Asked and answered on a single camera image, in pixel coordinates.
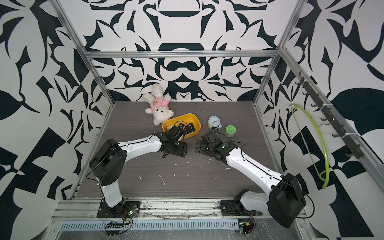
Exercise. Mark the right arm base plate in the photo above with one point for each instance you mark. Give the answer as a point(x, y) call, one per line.
point(236, 208)

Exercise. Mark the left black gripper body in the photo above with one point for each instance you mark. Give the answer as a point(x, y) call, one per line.
point(178, 149)

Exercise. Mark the white cable duct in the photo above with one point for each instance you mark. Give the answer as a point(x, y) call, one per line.
point(138, 225)

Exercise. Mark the yellow plastic storage box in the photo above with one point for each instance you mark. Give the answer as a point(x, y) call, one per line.
point(185, 119)

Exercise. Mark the black wall hook rack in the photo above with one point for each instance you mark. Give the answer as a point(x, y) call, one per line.
point(330, 117)

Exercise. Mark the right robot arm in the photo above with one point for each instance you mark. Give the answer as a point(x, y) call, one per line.
point(283, 200)

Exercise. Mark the green lidded small jar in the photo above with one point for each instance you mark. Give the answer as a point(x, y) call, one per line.
point(230, 131)

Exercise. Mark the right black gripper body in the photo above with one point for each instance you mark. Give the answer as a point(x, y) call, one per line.
point(203, 148)

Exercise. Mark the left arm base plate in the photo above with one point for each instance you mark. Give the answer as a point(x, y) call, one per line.
point(129, 208)

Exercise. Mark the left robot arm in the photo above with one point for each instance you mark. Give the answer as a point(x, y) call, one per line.
point(107, 164)

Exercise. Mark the small blue alarm clock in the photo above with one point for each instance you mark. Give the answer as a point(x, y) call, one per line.
point(214, 122)

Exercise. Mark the white plush bunny pink shirt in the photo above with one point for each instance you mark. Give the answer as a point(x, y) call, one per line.
point(159, 104)

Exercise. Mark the green clothes hanger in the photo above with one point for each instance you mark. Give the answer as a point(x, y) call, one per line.
point(313, 141)

